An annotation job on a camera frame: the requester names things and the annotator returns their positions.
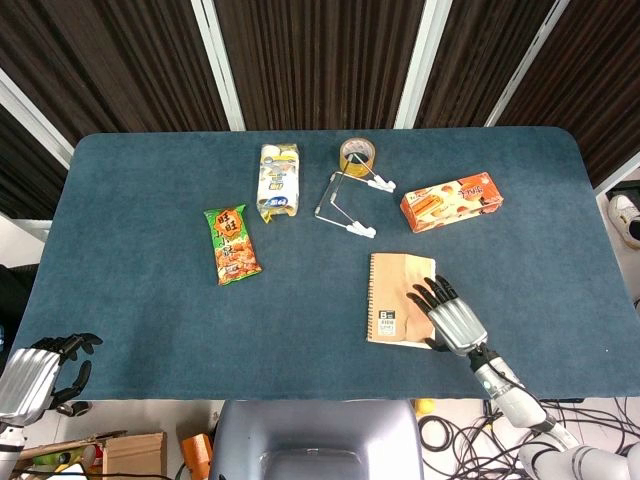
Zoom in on orange foam block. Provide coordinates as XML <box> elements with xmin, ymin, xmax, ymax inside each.
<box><xmin>179</xmin><ymin>433</ymin><xmax>214</xmax><ymax>480</ymax></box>

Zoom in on white yellow snack bag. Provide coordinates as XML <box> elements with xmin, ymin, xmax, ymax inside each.
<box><xmin>255</xmin><ymin>142</ymin><xmax>301</xmax><ymax>224</ymax></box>

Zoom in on orange biscuit box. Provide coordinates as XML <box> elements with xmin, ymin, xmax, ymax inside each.
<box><xmin>399</xmin><ymin>171</ymin><xmax>505</xmax><ymax>234</ymax></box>

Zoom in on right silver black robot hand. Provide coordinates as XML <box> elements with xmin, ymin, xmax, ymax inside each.
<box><xmin>406</xmin><ymin>274</ymin><xmax>489</xmax><ymax>357</ymax></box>

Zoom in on clear packing tape roll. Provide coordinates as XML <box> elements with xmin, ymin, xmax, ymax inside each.
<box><xmin>339</xmin><ymin>137</ymin><xmax>378</xmax><ymax>177</ymax></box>

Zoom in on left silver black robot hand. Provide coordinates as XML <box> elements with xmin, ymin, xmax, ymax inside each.
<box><xmin>0</xmin><ymin>332</ymin><xmax>104</xmax><ymax>427</ymax></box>

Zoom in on brown spiral notebook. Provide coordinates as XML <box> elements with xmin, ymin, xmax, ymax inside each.
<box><xmin>365</xmin><ymin>252</ymin><xmax>437</xmax><ymax>350</ymax></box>

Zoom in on blue felt table mat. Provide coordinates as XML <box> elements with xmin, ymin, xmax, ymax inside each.
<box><xmin>8</xmin><ymin>125</ymin><xmax>634</xmax><ymax>402</ymax></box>

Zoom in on brown cardboard box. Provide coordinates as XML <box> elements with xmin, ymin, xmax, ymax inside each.
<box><xmin>14</xmin><ymin>431</ymin><xmax>169</xmax><ymax>480</ymax></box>

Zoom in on black floor cables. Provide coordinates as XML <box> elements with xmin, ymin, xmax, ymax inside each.
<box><xmin>417</xmin><ymin>397</ymin><xmax>640</xmax><ymax>480</ymax></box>

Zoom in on green orange snack bag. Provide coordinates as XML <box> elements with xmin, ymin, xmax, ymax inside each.
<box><xmin>202</xmin><ymin>203</ymin><xmax>264</xmax><ymax>287</ymax></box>

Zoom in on grey robot torso base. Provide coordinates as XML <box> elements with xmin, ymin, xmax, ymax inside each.
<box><xmin>207</xmin><ymin>398</ymin><xmax>425</xmax><ymax>480</ymax></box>

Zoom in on white wire clip hanger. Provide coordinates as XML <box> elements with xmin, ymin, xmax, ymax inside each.
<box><xmin>314</xmin><ymin>155</ymin><xmax>398</xmax><ymax>240</ymax></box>

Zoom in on white sneaker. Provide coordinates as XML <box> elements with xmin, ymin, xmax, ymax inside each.
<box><xmin>607</xmin><ymin>194</ymin><xmax>640</xmax><ymax>249</ymax></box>

